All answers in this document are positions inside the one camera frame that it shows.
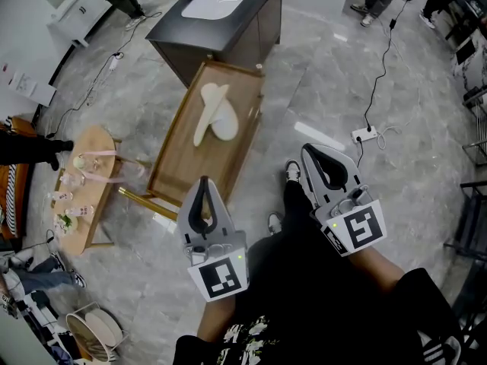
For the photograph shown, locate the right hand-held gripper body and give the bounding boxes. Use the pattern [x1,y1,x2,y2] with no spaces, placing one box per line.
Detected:
[309,184,388,259]

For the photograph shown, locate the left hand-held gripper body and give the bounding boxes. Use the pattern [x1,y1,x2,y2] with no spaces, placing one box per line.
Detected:
[182,230,251,303]

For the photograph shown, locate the person's left forearm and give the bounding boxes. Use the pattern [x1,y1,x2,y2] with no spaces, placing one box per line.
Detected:
[196,296,237,344]

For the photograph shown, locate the person's right forearm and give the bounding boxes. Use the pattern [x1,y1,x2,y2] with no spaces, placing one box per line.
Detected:
[349,243,407,295]

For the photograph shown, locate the person's black trousers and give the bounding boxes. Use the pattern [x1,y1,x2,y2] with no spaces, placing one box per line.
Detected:
[247,179,319,250]

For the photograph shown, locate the person's right white shoe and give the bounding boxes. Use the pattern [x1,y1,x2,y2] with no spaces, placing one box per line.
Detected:
[284,159,302,184]

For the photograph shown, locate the person's white shoe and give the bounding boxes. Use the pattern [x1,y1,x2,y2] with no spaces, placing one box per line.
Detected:
[284,159,302,184]
[266,211,285,236]

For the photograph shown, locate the white power strip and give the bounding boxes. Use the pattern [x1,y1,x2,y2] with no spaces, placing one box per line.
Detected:
[350,125,379,144]
[108,51,125,72]

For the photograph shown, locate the person's left white shoe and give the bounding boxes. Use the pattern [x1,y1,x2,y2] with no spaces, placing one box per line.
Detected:
[266,211,285,236]

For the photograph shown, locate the person's black floral shirt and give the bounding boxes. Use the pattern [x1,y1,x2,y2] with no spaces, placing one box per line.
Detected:
[173,237,463,365]

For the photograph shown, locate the black metal rack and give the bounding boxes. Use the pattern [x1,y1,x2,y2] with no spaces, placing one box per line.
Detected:
[443,180,487,264]

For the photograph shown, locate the pink ribbon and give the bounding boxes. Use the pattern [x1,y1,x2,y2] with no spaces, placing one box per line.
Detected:
[77,149,148,185]

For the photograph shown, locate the small flower vase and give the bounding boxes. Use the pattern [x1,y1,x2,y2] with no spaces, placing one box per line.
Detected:
[52,212,80,236]

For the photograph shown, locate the clear glass cup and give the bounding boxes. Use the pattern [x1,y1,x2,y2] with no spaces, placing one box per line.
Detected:
[60,172,85,187]

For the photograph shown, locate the oval wooden coffee table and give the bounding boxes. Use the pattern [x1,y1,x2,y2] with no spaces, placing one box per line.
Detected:
[52,124,123,258]

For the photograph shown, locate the round white basket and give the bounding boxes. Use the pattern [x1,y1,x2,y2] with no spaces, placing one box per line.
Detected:
[85,306,126,351]

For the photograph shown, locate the grey metal shelf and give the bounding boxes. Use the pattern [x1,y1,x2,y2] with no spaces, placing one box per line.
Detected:
[461,85,487,167]

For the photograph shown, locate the orange sofa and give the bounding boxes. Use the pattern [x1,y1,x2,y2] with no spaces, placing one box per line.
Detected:
[0,116,37,239]

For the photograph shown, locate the dark sink cabinet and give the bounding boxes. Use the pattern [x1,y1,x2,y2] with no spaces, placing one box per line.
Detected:
[145,0,284,89]

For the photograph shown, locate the white board with papers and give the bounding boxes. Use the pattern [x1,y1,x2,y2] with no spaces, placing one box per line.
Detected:
[0,61,58,108]

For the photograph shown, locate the white low cabinet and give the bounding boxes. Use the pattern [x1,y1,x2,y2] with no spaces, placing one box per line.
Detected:
[46,0,115,49]

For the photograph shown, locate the white cable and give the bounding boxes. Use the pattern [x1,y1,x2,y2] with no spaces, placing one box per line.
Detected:
[375,51,422,151]

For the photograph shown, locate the wooden cart with gold handle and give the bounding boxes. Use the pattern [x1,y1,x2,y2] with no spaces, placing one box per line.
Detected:
[117,59,266,221]

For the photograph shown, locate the long black power cable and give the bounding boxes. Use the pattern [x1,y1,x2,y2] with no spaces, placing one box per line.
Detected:
[362,0,419,133]

